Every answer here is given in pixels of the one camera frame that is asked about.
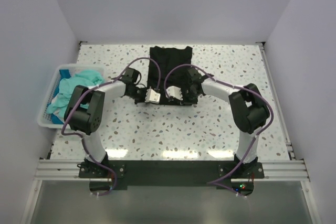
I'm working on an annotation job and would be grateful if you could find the teal t shirt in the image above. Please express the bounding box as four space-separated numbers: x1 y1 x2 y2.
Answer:
47 69 104 118

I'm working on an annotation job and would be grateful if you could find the aluminium frame rail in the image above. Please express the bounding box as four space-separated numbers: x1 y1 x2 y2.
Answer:
34 155 85 182

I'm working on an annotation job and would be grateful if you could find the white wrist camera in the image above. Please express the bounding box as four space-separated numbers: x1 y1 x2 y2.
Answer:
166 86 183 101
145 88 161 104

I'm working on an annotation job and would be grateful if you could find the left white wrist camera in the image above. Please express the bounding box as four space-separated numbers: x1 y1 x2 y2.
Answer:
145 88 161 104

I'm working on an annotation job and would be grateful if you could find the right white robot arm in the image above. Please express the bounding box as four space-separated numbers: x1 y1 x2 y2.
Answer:
186 67 274 178

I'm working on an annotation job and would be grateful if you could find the black t shirt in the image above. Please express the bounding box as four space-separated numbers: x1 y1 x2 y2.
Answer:
145 46 199 106

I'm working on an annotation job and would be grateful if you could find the blue t shirt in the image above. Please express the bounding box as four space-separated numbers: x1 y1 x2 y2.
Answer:
59 69 71 80

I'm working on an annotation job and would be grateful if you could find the white plastic laundry basket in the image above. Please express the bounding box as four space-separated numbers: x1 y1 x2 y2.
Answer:
37 63 105 129

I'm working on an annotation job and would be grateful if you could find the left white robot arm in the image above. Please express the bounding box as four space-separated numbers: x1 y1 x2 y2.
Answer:
61 68 146 178

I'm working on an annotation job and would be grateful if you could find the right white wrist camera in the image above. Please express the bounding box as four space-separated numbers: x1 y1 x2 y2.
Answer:
166 86 183 101

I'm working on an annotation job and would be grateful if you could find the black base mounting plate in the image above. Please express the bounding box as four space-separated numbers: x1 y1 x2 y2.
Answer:
77 160 265 195

